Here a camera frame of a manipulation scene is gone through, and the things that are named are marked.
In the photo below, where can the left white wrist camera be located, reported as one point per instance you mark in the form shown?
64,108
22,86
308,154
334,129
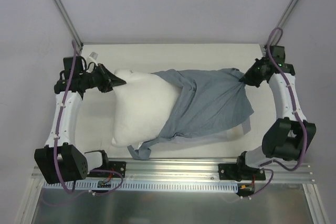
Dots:
92,58

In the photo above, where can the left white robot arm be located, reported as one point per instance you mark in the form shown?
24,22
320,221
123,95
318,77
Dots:
60,160

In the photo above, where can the right aluminium frame post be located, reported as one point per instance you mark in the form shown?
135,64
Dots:
291,3

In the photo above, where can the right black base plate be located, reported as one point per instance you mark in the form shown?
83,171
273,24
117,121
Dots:
227,171

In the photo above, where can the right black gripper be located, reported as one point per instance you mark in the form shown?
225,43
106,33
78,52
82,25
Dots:
255,73

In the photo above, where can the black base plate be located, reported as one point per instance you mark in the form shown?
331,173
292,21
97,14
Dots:
227,171
118,166

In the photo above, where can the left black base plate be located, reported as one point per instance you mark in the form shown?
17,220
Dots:
118,166

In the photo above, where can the white pillow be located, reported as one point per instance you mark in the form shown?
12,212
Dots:
142,107

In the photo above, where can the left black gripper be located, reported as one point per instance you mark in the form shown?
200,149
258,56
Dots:
104,78

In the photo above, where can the blue beige striped pillowcase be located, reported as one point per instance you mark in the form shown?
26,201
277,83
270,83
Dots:
211,103

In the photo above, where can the left aluminium frame post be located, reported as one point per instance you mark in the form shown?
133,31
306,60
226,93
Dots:
65,16

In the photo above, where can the aluminium frame post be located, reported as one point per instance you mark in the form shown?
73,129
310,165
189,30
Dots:
291,3
65,16

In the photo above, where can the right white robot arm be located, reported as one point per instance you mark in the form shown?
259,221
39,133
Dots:
288,139

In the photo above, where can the aluminium mounting rail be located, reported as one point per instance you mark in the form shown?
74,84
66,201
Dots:
206,170

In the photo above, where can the slotted white cable duct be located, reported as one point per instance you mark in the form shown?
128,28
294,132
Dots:
131,185

